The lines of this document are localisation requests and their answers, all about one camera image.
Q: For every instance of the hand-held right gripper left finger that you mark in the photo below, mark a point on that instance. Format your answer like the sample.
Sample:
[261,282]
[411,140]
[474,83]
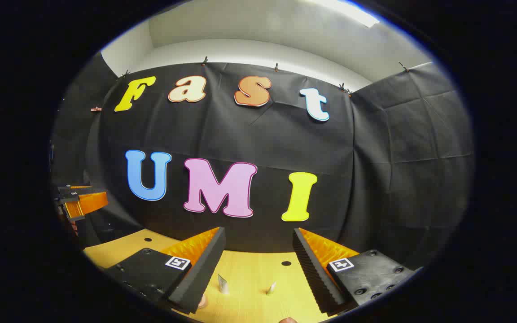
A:
[204,269]

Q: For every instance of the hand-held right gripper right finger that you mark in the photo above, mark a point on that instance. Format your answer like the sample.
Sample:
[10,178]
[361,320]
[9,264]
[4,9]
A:
[312,269]

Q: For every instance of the black backdrop cloth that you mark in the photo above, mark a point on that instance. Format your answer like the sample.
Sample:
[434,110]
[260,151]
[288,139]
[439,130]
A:
[258,134]

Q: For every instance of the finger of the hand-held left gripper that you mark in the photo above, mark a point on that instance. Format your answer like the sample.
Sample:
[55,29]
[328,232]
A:
[92,202]
[79,189]

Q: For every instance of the pink skincare bottle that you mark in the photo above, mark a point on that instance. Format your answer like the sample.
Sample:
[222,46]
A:
[202,302]
[287,320]

